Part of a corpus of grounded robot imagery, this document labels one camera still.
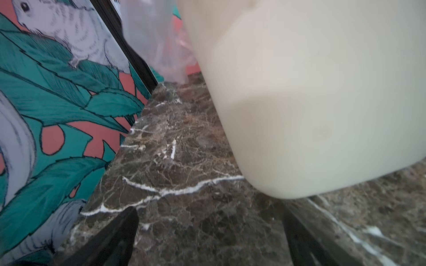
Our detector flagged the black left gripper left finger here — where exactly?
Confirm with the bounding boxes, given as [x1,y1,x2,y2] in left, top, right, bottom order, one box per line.
[56,207,139,266]

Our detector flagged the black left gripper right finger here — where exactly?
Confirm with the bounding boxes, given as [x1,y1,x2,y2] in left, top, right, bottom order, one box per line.
[282,206,362,266]

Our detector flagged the cream trash bin with bag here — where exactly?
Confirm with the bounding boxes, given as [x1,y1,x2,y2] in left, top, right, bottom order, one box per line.
[120,1,426,199]

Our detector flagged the black left frame post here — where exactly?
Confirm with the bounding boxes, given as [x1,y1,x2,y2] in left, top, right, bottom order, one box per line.
[91,0,158,94]

